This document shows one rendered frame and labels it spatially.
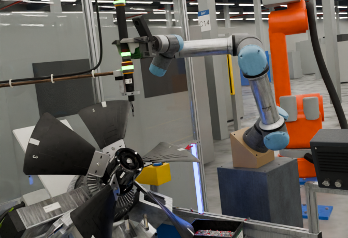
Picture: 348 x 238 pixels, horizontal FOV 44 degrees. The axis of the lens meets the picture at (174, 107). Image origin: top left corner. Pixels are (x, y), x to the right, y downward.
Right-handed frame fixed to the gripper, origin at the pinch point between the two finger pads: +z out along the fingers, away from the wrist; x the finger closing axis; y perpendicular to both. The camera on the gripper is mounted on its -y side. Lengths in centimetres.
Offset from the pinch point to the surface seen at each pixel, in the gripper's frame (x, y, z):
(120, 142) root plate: 4.1, 38.9, 1.5
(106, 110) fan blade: 17.3, 26.7, -4.5
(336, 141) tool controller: -67, 43, -32
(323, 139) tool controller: -62, 43, -33
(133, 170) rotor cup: -8.2, 47.3, 8.2
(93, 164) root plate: 3.9, 43.7, 15.9
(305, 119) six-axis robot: 96, 93, -376
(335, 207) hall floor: 36, 167, -294
